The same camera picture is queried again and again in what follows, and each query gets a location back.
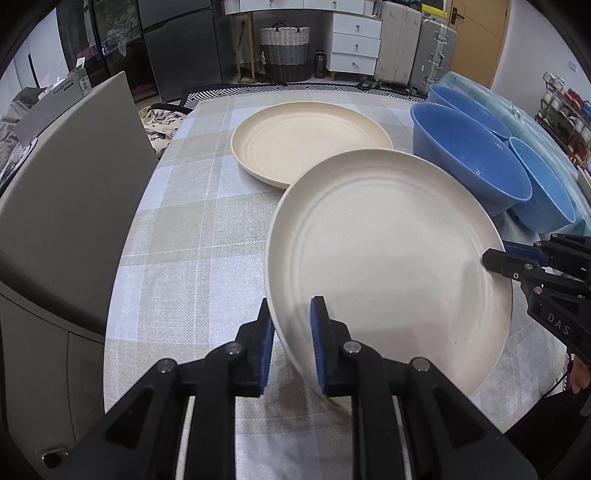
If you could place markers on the dark water bottle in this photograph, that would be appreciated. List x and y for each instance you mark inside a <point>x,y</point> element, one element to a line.
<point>321,64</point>

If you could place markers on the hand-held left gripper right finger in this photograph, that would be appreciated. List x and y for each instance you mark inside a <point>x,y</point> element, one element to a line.
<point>318,350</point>

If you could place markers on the cardboard box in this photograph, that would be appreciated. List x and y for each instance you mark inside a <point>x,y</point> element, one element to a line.
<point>55,99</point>

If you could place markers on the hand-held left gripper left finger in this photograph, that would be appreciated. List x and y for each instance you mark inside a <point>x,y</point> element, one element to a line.
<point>264,350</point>

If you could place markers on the two-tone wicker basket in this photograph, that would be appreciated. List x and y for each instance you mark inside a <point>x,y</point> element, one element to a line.
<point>284,55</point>

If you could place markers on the cream round plate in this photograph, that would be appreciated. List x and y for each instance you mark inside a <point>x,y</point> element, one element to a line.
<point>300,138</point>
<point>392,258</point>

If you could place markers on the clear plastic wrapper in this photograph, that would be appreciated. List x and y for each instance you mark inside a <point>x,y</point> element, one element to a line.
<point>515,110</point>

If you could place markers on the shoe rack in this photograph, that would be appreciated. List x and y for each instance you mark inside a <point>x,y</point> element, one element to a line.
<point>563,110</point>

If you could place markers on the beige suitcase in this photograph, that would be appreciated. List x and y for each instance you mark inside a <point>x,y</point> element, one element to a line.
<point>397,41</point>

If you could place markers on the large dark blue bowl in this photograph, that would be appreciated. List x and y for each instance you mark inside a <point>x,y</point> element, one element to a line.
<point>466,157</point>

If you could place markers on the glass door cabinet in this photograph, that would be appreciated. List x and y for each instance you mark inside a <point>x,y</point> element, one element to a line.
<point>111,41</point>

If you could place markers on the dark grey refrigerator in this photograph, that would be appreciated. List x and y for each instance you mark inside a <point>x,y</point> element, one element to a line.
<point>184,46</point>

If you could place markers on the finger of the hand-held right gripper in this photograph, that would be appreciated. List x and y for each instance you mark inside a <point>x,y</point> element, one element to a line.
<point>508,265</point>
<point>521,249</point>

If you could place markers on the printed tote bag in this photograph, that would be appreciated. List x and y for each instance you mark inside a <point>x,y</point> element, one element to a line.
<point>161,129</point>

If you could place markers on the white drawer desk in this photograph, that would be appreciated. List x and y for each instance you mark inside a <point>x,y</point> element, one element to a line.
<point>355,46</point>

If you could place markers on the wooden door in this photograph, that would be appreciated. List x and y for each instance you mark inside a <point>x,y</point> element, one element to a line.
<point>480,37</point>

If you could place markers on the silver suitcase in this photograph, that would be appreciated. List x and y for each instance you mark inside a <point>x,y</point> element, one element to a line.
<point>431,50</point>

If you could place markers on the black and white rug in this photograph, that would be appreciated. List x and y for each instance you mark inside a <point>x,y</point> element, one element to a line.
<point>207,94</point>

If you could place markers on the grey chair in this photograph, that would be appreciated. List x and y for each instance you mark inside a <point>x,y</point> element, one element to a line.
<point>69,207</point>

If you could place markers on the light blue bowl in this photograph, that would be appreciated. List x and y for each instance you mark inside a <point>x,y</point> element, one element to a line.
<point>545,184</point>

